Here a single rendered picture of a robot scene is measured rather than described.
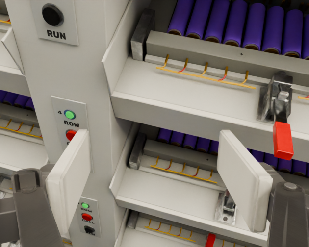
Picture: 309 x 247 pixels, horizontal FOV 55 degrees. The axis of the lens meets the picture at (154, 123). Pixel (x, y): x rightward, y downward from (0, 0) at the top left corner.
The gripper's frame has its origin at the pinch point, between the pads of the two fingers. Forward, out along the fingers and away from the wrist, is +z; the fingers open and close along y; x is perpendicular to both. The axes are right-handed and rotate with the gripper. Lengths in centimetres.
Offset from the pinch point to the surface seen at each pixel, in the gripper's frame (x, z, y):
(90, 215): -20.9, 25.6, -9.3
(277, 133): 0.3, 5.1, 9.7
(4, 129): -8.0, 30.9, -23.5
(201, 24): 8.6, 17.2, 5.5
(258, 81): 3.2, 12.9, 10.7
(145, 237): -30.3, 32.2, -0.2
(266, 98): 2.0, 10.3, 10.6
